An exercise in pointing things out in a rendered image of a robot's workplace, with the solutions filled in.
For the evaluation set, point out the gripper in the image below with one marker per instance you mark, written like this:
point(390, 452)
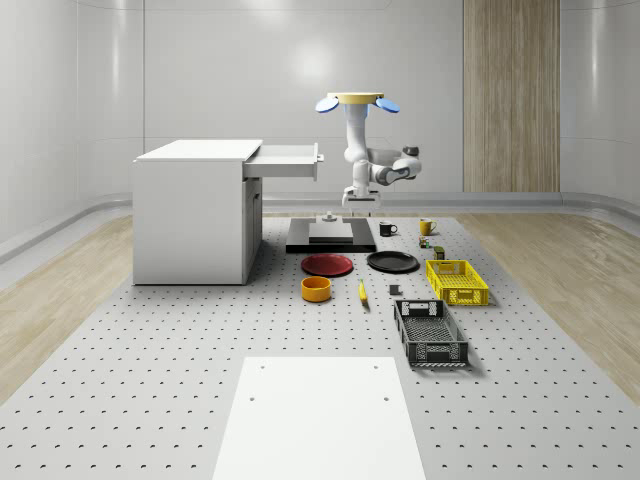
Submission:
point(361, 197)

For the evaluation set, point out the banana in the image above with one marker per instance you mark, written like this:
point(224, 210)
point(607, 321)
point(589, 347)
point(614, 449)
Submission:
point(362, 292)

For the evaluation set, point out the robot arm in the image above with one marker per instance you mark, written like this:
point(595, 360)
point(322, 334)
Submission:
point(356, 135)

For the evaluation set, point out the black mug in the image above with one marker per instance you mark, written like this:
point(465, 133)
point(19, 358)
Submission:
point(386, 229)

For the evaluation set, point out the black stove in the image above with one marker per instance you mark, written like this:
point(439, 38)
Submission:
point(330, 239)

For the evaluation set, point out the yellow mug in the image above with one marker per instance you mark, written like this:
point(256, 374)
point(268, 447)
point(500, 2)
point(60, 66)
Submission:
point(426, 227)

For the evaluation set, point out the black plate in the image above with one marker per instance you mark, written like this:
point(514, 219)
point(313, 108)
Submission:
point(393, 261)

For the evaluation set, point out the red plate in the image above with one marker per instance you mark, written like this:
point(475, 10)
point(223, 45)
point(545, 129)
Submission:
point(327, 264)

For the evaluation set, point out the puzzle cube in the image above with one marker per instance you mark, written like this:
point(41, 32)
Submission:
point(425, 243)

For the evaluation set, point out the white drawer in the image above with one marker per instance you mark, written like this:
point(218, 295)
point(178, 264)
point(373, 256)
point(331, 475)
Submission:
point(280, 167)

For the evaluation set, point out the flat-sided can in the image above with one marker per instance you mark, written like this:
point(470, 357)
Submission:
point(439, 253)

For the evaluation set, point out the grey cube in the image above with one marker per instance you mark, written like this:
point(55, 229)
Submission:
point(395, 290)

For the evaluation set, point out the yellow bowl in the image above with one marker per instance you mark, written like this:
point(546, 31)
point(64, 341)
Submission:
point(315, 292)

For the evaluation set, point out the yellow basket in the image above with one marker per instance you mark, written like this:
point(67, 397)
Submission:
point(462, 295)

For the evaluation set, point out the white cabinet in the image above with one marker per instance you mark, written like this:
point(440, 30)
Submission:
point(190, 220)

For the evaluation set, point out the dark grey basket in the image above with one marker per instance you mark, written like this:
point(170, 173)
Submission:
point(437, 352)

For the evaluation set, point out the white board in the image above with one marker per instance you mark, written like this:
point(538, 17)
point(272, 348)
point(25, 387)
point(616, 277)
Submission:
point(320, 425)

